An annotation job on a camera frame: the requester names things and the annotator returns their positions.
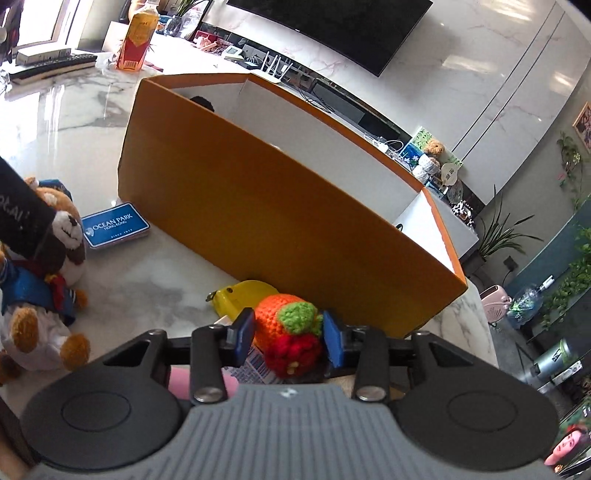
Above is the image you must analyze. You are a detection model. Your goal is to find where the blue water jug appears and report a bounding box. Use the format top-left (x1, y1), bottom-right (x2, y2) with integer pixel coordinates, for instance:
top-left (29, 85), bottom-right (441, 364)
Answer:
top-left (507, 275), bottom-right (555, 329)

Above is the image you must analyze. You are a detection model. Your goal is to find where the printed poster with face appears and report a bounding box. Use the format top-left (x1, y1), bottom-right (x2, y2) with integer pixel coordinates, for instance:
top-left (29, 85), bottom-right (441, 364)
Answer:
top-left (544, 401), bottom-right (591, 476)

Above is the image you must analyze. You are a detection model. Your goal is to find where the crochet orange and strawberry toy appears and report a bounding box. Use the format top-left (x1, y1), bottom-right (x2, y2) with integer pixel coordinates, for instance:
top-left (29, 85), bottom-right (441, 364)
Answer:
top-left (253, 294), bottom-right (324, 381)

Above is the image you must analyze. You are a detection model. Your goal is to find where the blue flat tin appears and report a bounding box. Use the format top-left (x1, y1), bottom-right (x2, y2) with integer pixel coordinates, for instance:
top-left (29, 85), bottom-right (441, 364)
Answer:
top-left (82, 202), bottom-right (151, 250)

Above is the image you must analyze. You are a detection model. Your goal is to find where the white flat box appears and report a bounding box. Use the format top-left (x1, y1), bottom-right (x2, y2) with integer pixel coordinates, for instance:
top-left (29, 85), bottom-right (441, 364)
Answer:
top-left (16, 46), bottom-right (72, 65)

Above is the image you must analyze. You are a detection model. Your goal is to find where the orange drink bottle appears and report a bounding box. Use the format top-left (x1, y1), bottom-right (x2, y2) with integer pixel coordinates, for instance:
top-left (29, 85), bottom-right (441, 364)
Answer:
top-left (115, 0), bottom-right (160, 71)

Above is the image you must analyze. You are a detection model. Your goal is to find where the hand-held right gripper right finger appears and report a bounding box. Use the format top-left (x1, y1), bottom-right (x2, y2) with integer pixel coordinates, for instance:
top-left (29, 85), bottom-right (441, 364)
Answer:
top-left (322, 309), bottom-right (497, 401)

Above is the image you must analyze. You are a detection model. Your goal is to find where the framed wall picture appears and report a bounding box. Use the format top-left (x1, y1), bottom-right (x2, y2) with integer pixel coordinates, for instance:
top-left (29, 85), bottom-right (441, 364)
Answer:
top-left (573, 102), bottom-right (591, 148)

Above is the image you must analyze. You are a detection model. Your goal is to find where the green ivy plant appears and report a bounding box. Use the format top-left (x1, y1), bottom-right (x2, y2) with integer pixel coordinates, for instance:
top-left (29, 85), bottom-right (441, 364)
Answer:
top-left (540, 226), bottom-right (591, 329)

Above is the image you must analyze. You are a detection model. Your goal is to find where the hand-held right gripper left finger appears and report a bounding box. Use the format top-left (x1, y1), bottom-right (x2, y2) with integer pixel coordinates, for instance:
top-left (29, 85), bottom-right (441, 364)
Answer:
top-left (102, 308), bottom-right (256, 406)

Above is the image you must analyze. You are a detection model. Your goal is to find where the cow figurine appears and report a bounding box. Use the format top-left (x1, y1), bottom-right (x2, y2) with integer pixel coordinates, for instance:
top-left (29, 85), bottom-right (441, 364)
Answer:
top-left (452, 200), bottom-right (476, 227)

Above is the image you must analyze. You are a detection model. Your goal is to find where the glass vase with plant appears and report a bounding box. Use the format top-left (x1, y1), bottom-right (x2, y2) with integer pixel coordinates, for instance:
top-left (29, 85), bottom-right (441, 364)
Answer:
top-left (164, 0), bottom-right (213, 38)

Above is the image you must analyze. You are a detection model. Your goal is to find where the pink space heater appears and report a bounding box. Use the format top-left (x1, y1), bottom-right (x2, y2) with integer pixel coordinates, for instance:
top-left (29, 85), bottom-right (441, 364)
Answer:
top-left (480, 285), bottom-right (513, 324)

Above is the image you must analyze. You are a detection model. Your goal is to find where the white router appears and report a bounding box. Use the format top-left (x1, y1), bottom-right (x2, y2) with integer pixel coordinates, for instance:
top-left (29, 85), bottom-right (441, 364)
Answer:
top-left (252, 53), bottom-right (289, 84)

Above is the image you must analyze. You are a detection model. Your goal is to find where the silver pedal trash can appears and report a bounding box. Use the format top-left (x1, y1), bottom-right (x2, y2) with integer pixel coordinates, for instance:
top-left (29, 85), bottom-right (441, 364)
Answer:
top-left (531, 339), bottom-right (583, 384)

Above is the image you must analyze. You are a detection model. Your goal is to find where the black television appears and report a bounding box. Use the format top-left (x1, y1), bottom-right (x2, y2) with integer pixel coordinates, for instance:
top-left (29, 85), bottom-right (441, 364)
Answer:
top-left (226, 0), bottom-right (433, 77)

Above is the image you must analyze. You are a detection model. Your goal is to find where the black remote control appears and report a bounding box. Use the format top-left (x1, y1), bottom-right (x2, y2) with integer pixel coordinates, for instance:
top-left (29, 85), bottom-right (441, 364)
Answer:
top-left (9, 53), bottom-right (98, 84)

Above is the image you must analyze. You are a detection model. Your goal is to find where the green floral painting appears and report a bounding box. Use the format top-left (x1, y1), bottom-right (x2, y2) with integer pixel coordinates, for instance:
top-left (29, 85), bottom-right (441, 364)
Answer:
top-left (402, 128), bottom-right (463, 172)

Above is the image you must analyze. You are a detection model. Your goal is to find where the pink soft item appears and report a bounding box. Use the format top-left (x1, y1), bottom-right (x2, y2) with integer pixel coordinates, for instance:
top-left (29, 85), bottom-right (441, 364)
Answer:
top-left (168, 364), bottom-right (238, 400)

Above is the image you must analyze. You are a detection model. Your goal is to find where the hanging vine plant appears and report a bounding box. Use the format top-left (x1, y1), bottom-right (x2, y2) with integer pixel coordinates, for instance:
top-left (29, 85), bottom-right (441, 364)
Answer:
top-left (556, 131), bottom-right (586, 208)

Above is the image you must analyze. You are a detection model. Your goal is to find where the patterned blue white packet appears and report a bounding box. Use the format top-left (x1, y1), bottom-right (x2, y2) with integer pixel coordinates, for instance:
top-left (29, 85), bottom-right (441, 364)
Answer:
top-left (226, 350), bottom-right (278, 384)

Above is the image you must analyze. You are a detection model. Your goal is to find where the yellow toy banana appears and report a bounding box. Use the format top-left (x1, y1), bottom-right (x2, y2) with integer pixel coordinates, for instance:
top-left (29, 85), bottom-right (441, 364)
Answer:
top-left (206, 279), bottom-right (278, 319)

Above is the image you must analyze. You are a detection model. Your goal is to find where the brown plush bear toy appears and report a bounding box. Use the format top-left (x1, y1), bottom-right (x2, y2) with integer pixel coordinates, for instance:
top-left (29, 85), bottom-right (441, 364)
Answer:
top-left (0, 175), bottom-right (90, 386)

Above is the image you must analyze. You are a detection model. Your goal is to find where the orange cardboard storage box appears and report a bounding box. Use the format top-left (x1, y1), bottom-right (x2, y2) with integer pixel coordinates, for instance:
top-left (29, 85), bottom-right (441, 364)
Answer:
top-left (117, 73), bottom-right (467, 340)

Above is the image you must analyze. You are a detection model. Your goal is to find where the long leaf potted plant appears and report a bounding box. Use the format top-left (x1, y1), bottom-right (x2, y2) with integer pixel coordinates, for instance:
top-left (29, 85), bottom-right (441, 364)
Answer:
top-left (475, 185), bottom-right (546, 265)

